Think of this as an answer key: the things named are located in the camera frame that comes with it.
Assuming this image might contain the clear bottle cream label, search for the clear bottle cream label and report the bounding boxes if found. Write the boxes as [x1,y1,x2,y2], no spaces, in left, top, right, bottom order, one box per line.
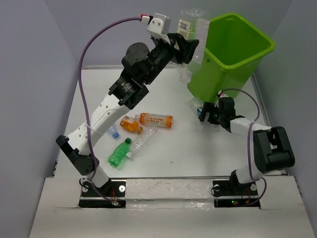
[176,8,210,83]

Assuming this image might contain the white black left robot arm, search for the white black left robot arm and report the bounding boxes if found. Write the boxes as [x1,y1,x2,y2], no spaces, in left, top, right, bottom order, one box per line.
[56,33,200,196]

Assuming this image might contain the green plastic bottle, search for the green plastic bottle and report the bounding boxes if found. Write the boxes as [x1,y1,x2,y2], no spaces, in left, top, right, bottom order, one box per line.
[107,138,132,169]

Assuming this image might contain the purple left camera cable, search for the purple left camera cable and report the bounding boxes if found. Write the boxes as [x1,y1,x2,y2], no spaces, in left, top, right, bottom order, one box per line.
[78,15,144,206]

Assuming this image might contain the orange juice bottle yellow cap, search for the orange juice bottle yellow cap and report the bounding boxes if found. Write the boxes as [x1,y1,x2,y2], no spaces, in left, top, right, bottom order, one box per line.
[120,116,143,134]

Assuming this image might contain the clear bottle blue white label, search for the clear bottle blue white label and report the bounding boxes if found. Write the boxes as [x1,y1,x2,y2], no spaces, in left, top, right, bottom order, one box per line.
[189,97,204,117]

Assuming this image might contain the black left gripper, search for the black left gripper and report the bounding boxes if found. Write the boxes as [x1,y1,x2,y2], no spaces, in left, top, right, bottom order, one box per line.
[142,33,199,86]

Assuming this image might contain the orange tea bottle white text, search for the orange tea bottle white text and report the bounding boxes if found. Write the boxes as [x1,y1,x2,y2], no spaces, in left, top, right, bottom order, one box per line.
[139,113,173,128]

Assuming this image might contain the clear bottle white cap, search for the clear bottle white cap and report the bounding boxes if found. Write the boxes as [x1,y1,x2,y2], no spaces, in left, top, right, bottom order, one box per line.
[126,126,159,160]

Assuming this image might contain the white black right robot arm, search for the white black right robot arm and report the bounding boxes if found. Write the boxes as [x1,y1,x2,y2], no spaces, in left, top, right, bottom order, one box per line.
[197,97,295,194]

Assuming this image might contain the green plastic bin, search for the green plastic bin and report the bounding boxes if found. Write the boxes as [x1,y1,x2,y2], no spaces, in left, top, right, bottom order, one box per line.
[187,13,275,102]

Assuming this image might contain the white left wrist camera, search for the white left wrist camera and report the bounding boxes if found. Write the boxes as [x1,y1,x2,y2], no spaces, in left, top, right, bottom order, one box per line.
[141,13,171,39]

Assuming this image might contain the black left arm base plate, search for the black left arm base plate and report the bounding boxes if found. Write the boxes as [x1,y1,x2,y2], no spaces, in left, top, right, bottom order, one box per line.
[79,178,126,209]

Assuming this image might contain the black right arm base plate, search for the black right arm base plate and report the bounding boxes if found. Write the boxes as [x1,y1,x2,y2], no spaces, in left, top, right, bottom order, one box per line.
[211,179,261,208]

